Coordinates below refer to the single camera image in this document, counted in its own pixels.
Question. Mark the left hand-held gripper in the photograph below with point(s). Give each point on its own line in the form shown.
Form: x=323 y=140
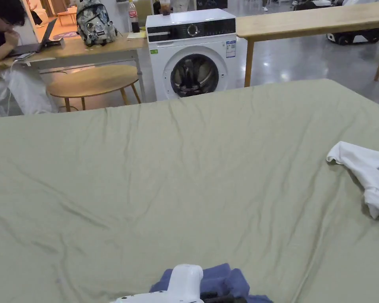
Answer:
x=184 y=281

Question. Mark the dark blue garment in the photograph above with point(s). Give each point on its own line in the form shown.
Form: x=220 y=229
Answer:
x=221 y=279

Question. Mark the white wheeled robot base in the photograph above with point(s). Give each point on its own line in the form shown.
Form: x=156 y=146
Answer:
x=357 y=37

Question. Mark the bed with pale green sheet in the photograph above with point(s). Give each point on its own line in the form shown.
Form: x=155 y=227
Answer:
x=177 y=173

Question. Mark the white garment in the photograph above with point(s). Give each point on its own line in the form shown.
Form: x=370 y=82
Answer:
x=366 y=170

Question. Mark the white washing machine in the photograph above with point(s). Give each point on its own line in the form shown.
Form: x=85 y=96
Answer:
x=192 y=56

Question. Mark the wooden desk with backpack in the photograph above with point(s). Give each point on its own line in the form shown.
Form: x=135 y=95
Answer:
x=82 y=52

